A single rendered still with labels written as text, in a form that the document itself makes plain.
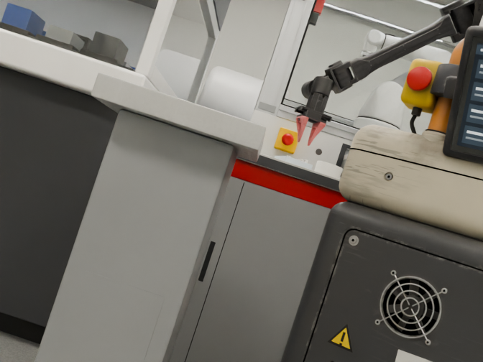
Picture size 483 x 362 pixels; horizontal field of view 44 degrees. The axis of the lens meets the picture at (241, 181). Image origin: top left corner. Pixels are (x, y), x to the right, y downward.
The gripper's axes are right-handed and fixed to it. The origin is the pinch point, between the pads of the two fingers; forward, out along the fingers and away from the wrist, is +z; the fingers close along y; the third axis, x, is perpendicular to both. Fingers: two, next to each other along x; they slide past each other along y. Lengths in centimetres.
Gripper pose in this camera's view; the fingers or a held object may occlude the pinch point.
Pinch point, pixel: (304, 141)
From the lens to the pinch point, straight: 181.4
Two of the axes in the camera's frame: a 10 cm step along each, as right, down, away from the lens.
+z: -3.2, 9.5, -0.5
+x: 2.0, 0.2, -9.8
